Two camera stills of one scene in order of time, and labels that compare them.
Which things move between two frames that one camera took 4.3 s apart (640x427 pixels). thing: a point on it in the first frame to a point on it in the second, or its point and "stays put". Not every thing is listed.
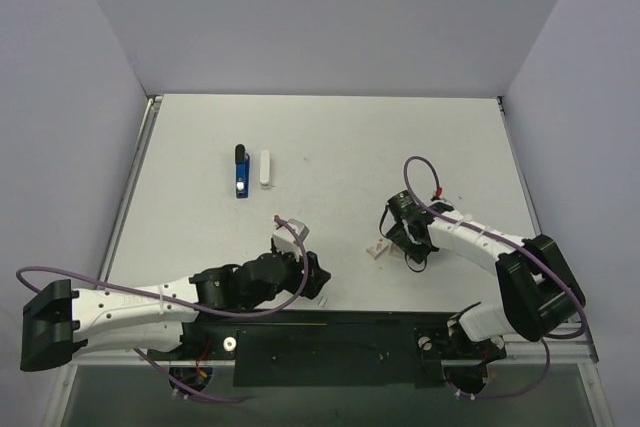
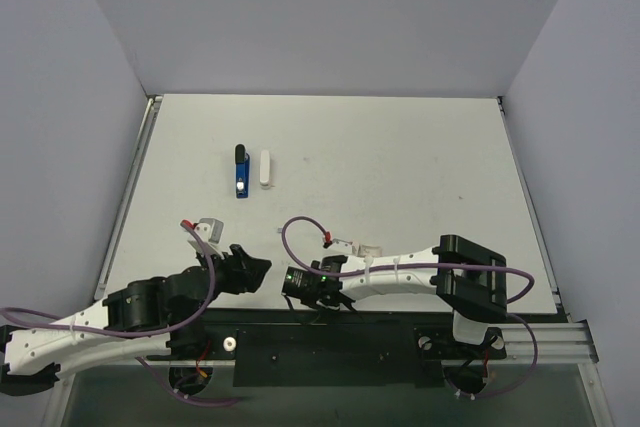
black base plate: (331, 348) stays put
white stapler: (264, 169) stays put
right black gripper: (400, 235) to (291, 282)
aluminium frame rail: (131, 184) stays put
